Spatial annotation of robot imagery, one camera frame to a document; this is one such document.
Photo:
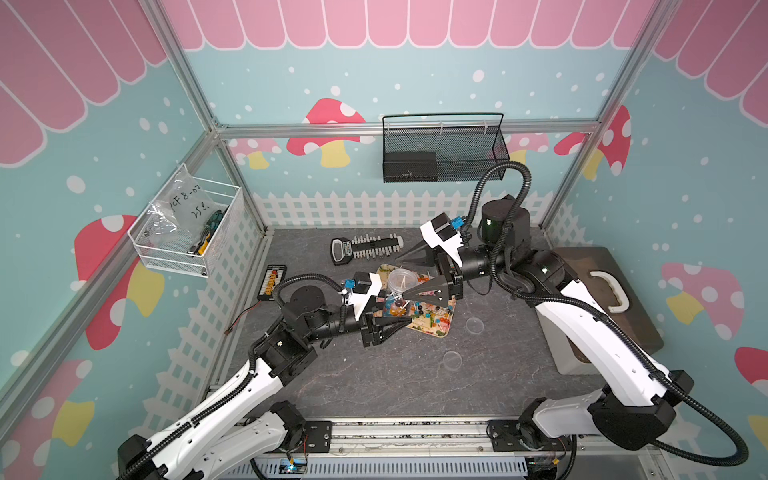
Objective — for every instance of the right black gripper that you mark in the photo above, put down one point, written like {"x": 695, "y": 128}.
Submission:
{"x": 450, "y": 280}

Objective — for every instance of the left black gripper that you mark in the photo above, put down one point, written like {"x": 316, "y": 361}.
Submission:
{"x": 369, "y": 331}

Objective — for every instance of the clear candy jar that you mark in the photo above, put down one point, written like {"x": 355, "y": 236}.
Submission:
{"x": 399, "y": 294}

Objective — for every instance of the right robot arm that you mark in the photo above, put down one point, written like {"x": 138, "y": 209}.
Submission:
{"x": 637, "y": 404}

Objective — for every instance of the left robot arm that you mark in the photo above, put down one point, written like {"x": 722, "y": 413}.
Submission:
{"x": 212, "y": 439}

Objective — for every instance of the pile of lollipops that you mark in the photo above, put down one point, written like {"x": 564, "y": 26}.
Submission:
{"x": 431, "y": 319}

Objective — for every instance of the floral rectangular tray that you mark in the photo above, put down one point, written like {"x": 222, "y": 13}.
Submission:
{"x": 383, "y": 271}

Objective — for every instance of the black box in basket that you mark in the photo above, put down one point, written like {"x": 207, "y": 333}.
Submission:
{"x": 410, "y": 167}

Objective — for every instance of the black parallel charging board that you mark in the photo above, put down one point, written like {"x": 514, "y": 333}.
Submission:
{"x": 273, "y": 276}

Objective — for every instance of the brown plastic toolbox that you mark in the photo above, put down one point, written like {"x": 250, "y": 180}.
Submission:
{"x": 607, "y": 284}

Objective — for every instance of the green tool in basket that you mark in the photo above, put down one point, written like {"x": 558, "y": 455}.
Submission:
{"x": 209, "y": 229}

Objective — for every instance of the clear plastic zip bag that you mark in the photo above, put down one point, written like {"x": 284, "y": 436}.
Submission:
{"x": 181, "y": 209}

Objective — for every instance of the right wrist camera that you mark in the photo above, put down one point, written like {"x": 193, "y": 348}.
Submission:
{"x": 443, "y": 233}

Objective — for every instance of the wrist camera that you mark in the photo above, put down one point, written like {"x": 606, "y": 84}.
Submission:
{"x": 357, "y": 293}
{"x": 443, "y": 233}

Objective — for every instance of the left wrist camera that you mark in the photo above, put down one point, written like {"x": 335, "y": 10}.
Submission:
{"x": 357, "y": 293}

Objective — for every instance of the black socket holder rail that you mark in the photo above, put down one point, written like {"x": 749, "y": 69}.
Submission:
{"x": 343, "y": 250}

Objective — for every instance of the black wire mesh basket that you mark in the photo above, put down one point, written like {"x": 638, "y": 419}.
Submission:
{"x": 466, "y": 144}

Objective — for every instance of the white wire basket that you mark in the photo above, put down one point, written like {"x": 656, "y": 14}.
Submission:
{"x": 171, "y": 256}

